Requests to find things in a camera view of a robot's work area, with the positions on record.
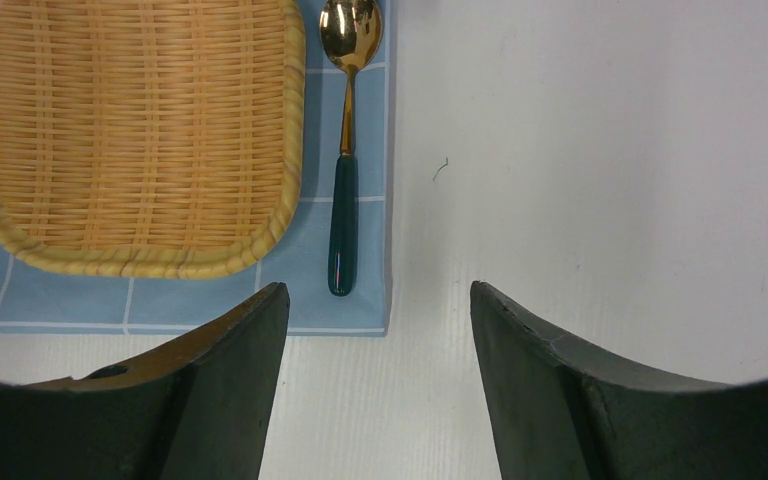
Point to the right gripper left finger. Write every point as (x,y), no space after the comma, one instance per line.
(195,407)

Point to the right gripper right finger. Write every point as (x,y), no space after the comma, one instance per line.
(562,407)

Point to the woven bamboo placemat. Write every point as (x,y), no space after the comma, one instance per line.
(150,139)

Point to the gold spoon teal handle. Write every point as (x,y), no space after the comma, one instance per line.
(350,34)

